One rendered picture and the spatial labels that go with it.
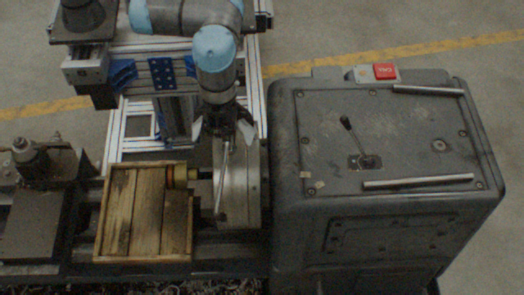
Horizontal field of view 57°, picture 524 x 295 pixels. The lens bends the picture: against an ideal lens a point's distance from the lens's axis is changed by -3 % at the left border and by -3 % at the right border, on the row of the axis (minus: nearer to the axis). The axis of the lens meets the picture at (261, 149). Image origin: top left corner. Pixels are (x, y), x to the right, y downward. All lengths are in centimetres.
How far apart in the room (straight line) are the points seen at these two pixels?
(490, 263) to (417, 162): 148
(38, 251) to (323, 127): 90
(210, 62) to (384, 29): 282
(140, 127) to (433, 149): 176
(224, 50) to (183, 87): 112
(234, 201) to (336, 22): 247
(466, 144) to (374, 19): 240
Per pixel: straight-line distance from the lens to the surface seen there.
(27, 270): 163
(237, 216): 134
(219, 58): 87
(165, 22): 98
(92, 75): 180
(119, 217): 165
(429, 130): 139
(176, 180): 142
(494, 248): 278
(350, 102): 140
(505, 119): 331
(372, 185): 123
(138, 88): 201
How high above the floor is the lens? 229
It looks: 54 degrees down
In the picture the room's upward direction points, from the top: straight up
